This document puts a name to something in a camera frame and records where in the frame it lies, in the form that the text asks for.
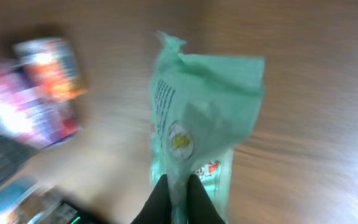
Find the mint green wipes pack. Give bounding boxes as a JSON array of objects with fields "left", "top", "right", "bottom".
[{"left": 150, "top": 32, "right": 265, "bottom": 223}]

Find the orange tissue pack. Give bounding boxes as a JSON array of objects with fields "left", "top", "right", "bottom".
[{"left": 13, "top": 37, "right": 86, "bottom": 101}]

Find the red purple tissue pack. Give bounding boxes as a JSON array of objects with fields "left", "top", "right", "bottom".
[{"left": 0, "top": 59, "right": 80, "bottom": 149}]

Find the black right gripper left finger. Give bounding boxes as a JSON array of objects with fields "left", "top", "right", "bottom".
[{"left": 131, "top": 174, "right": 172, "bottom": 224}]

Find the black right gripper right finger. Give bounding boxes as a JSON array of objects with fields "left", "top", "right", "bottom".
[{"left": 186, "top": 174, "right": 225, "bottom": 224}]

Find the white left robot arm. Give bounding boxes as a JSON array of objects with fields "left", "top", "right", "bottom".
[{"left": 13, "top": 189, "right": 109, "bottom": 224}]

